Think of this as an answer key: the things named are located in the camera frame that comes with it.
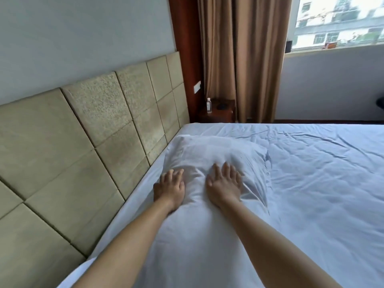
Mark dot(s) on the person's left hand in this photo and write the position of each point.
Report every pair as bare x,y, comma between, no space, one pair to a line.
169,190

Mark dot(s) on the person's right hand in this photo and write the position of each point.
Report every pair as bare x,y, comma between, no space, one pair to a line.
223,185

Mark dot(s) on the white pillow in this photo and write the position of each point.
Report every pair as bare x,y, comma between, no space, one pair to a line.
210,146

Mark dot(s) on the white bed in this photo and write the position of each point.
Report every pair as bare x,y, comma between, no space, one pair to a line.
330,176

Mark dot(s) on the person's right forearm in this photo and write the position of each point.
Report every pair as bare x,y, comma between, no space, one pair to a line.
270,245

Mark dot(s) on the person's left forearm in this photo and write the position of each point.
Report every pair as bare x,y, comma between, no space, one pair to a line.
120,248

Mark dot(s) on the wooden nightstand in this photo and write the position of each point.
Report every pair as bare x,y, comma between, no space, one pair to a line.
223,113

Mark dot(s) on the clear water bottle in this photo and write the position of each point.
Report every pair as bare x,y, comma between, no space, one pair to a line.
209,106

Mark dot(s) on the beige padded headboard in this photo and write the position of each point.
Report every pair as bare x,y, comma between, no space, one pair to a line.
60,131

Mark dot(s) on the beige curtain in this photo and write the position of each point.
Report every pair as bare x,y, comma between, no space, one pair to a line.
255,56

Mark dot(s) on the black tissue box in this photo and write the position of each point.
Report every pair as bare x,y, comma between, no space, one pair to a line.
288,47

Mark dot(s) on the black office chair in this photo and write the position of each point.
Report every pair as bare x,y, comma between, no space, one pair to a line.
380,102

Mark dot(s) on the window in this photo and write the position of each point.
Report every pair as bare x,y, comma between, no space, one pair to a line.
330,20

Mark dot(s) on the white wall socket panel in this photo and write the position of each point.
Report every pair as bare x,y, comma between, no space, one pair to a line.
197,87

